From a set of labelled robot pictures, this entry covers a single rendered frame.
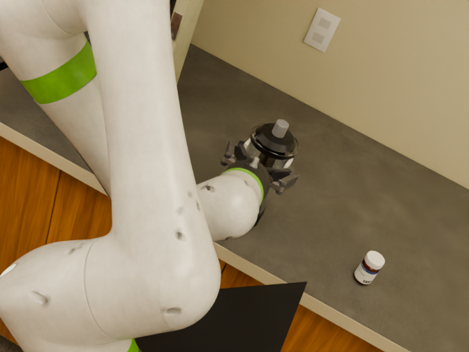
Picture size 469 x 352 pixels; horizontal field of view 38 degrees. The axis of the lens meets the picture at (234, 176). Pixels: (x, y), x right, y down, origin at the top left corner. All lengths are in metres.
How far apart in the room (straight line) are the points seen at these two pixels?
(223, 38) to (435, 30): 0.62
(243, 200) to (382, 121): 1.01
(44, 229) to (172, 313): 1.07
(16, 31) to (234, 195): 0.42
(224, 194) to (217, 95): 0.85
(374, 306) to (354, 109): 0.71
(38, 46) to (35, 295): 0.35
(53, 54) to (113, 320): 0.39
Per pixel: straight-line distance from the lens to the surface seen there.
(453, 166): 2.09
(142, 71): 0.84
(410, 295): 1.64
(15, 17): 0.97
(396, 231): 1.78
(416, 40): 1.93
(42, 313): 0.84
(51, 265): 0.85
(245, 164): 1.23
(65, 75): 1.00
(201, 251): 0.79
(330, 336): 1.61
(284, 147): 1.42
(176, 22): 1.63
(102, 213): 1.66
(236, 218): 1.10
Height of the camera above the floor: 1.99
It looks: 39 degrees down
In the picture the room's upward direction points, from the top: 24 degrees clockwise
